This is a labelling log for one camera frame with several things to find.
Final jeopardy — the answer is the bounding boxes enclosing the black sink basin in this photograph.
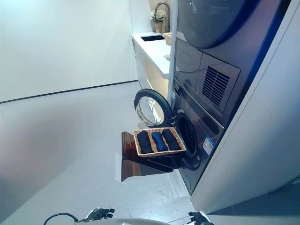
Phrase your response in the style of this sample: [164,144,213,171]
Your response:
[140,35,165,42]

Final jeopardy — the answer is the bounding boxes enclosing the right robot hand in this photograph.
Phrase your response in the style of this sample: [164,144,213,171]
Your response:
[188,211,211,225]

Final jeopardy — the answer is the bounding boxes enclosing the white flower pot plant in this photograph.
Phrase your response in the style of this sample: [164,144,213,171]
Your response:
[150,10,167,34]

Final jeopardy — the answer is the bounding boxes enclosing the dark grey washing machine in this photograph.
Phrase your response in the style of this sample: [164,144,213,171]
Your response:
[172,76,225,196]

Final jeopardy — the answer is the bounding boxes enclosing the curved metal faucet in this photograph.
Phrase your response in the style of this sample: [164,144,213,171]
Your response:
[154,2,171,32]

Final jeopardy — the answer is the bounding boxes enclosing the washing machine door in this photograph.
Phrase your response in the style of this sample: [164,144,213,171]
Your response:
[134,88,175,128]

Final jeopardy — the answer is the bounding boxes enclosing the blue rolled cloth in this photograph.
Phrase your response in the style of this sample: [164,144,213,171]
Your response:
[151,132,168,151]

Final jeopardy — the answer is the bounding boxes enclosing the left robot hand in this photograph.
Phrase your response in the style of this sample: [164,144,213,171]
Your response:
[82,207,115,223]

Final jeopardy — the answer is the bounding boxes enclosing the energy label sticker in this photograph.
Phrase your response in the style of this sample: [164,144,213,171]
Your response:
[202,138,213,155]

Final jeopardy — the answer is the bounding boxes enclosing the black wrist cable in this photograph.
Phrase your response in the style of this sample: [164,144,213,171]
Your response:
[43,212,78,225]

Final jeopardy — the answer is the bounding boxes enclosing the brown glossy stool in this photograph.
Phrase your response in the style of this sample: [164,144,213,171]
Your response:
[120,131,181,183]

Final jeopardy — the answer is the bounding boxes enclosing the wicker laundry basket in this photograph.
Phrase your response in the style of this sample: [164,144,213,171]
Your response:
[133,127,187,157]

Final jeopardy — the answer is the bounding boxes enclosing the small wicker basket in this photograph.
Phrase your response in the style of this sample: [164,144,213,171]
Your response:
[163,32,173,46]

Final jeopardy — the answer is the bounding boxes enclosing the dark grey dryer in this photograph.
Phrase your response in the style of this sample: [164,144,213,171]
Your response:
[173,0,290,116]

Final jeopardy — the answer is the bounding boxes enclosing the black rolled cloth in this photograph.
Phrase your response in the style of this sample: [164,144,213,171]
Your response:
[136,132,152,154]
[162,129,181,151]

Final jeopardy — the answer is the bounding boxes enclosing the white counter cabinet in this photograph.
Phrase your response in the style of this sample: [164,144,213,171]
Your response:
[131,32,173,100]

